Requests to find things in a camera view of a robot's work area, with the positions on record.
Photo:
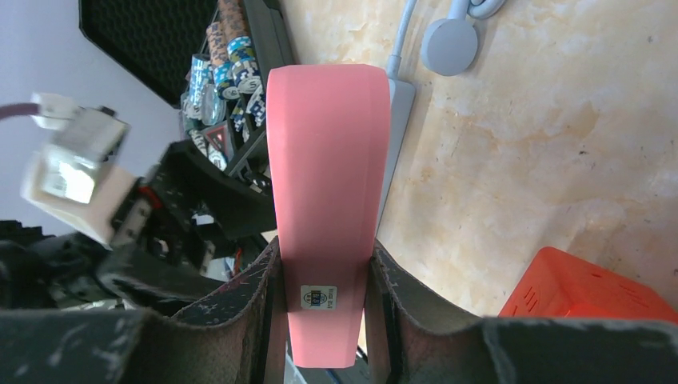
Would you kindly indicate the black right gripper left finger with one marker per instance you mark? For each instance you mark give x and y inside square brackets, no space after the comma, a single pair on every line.
[236,334]

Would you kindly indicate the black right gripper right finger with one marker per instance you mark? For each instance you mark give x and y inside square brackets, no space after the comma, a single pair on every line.
[416,336]

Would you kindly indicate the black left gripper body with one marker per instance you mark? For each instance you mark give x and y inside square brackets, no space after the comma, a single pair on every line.
[167,226]

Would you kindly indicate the pink triangular power strip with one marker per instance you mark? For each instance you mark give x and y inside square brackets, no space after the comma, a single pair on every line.
[328,136]

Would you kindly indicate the poker chip stack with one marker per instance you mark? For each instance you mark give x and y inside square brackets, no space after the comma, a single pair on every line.
[230,67]

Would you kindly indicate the red cube socket adapter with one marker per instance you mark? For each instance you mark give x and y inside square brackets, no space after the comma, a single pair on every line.
[559,284]

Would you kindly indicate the black poker chip case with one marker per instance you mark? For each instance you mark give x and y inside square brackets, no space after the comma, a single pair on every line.
[155,41]

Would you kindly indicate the light blue power strip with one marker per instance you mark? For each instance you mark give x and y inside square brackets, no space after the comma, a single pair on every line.
[402,95]

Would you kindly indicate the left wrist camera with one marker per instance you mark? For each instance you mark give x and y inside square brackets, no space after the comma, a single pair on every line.
[74,176]

